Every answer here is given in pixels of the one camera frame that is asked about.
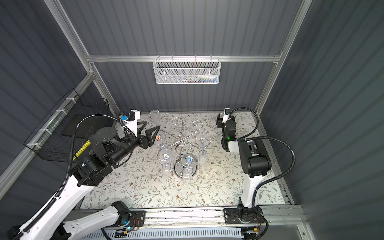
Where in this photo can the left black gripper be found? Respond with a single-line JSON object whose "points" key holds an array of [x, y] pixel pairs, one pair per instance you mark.
{"points": [[148, 141]]}

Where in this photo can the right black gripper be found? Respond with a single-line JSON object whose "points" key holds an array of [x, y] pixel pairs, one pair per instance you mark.
{"points": [[234, 122]]}

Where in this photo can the clear champagne flute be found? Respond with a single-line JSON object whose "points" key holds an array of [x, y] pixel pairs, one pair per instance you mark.
{"points": [[155, 116]]}

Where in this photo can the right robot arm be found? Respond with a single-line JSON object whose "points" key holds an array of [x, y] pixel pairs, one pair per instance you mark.
{"points": [[255, 165]]}

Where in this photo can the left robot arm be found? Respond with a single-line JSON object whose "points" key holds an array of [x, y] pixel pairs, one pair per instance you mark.
{"points": [[108, 152]]}

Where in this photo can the chrome wine glass rack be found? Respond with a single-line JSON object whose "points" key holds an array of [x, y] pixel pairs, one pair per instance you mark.
{"points": [[185, 143]]}

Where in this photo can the hanging glass pink sticker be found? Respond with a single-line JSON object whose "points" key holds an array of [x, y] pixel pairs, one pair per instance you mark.
{"points": [[159, 139]]}

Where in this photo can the hanging glass right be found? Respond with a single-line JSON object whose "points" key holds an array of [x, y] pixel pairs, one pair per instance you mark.
{"points": [[202, 141]]}

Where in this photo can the hanging glass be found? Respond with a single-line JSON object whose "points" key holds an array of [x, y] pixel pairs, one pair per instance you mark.
{"points": [[165, 158], [202, 141], [189, 162]]}

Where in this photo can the hanging glass front left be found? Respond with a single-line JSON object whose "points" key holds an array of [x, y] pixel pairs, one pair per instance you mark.
{"points": [[165, 158]]}

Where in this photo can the hanging glass front centre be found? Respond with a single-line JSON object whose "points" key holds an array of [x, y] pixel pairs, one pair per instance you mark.
{"points": [[189, 162]]}

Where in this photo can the items in white basket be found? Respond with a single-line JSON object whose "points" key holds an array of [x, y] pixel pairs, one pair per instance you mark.
{"points": [[200, 79]]}

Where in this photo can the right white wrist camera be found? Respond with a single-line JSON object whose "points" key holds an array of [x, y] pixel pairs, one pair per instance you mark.
{"points": [[226, 114]]}

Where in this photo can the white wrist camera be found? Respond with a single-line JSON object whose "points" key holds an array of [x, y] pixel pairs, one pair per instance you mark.
{"points": [[226, 114], [130, 119]]}

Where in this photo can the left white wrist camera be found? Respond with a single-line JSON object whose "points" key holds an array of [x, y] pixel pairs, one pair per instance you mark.
{"points": [[130, 119]]}

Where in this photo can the white wire mesh basket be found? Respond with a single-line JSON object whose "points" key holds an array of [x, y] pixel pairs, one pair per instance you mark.
{"points": [[166, 73]]}

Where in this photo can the black wire mesh basket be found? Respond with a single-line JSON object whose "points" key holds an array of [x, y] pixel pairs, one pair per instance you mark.
{"points": [[51, 139]]}

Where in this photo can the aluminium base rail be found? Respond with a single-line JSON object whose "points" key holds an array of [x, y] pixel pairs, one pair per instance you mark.
{"points": [[204, 217]]}

